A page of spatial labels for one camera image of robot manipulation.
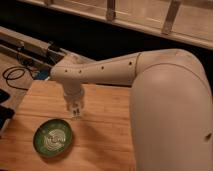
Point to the metal window frame rail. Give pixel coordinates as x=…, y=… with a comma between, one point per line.
x=187, y=21

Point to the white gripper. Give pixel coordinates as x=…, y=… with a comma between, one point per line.
x=73, y=96

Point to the dark device at left edge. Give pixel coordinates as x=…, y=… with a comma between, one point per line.
x=6, y=114

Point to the blue object behind table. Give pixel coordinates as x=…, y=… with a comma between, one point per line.
x=42, y=75

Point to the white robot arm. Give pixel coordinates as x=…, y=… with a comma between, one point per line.
x=171, y=104

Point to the green ceramic bowl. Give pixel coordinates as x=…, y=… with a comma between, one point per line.
x=52, y=138

